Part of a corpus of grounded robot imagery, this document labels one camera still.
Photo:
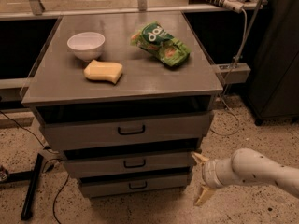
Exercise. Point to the white bowl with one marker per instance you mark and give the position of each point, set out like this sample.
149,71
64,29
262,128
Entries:
87,46

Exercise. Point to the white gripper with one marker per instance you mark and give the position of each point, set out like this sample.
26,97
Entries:
207,174

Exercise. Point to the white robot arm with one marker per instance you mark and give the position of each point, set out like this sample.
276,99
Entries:
246,167

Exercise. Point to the grey middle drawer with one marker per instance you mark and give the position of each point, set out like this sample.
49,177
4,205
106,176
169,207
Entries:
126,164

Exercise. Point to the yellow sponge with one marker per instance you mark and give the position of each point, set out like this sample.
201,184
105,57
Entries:
103,71

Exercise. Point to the grey metal rail frame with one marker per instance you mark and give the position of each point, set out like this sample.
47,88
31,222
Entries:
124,6

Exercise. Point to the grey bottom drawer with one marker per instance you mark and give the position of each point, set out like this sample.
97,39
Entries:
139,184

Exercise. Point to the green chip bag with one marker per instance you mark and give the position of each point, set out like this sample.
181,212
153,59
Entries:
154,39

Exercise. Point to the black metal stand foot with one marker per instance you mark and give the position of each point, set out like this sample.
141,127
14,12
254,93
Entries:
32,177

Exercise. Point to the grey drawer cabinet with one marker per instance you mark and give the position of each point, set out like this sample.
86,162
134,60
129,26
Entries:
57,114

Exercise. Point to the grey top drawer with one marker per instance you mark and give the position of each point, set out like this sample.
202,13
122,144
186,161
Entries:
117,132

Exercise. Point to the grey drawer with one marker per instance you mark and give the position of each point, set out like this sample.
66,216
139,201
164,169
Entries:
139,184
117,132
126,164

